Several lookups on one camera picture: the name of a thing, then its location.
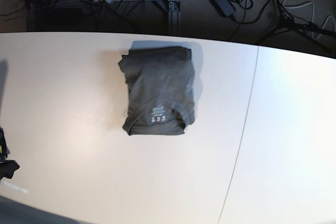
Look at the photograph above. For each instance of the grey-green T-shirt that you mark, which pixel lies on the grey-green T-shirt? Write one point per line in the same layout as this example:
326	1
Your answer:
160	90

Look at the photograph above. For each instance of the black cloth pile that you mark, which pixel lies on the black cloth pile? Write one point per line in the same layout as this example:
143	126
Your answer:
7	167

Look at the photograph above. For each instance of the black tripod stand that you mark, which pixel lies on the black tripod stand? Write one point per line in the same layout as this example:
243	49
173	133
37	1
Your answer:
286	23

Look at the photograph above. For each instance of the aluminium table leg profile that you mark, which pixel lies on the aluminium table leg profile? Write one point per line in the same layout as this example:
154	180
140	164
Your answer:
174	17

